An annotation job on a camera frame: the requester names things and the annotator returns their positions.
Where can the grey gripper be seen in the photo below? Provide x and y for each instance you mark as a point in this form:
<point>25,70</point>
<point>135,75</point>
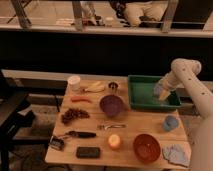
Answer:
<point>159,91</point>

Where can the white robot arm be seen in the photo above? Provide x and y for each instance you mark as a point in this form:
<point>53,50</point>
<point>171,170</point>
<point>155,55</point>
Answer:
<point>185,71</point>

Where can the green plastic tray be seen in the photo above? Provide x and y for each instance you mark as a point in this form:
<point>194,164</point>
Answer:
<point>141,94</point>

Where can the black rectangular sponge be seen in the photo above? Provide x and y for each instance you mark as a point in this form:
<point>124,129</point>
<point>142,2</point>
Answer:
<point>88,152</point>

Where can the blue cup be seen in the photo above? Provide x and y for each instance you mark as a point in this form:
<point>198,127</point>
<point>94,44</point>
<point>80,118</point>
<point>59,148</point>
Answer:
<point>170,123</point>

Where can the small metal cup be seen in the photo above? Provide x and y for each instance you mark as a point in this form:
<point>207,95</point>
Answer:
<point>113,86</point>

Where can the purple bowl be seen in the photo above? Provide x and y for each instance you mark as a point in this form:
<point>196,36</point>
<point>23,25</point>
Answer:
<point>111,105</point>

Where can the silver fork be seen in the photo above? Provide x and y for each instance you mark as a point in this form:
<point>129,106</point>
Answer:
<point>106,127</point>

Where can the yellow banana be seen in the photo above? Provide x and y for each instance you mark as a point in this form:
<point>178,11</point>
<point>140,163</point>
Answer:
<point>95,87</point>

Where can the red-brown bowl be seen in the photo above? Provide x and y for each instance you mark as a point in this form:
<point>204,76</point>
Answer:
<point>146,148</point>

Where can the grey-blue cloth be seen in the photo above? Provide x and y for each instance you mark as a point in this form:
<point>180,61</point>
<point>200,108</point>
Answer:
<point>175,154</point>

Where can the orange fruit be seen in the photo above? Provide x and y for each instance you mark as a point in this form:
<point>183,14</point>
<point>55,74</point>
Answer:
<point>114,141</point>

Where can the person in beige trousers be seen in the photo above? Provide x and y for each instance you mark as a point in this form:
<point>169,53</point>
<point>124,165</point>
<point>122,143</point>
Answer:
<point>143,13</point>

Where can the white plastic cup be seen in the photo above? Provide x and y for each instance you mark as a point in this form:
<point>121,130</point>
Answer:
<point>74,82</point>

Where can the bunch of dark grapes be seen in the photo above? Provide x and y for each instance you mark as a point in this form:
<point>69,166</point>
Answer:
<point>73,114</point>

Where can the black chair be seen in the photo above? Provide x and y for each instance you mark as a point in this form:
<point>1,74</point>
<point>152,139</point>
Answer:
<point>11,120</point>

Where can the metal railing frame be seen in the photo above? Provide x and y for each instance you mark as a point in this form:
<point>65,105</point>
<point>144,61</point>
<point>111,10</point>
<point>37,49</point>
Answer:
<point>182,18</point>

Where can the black-handled peeler tool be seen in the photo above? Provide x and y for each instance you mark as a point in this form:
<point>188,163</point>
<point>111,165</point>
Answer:
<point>57,141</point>

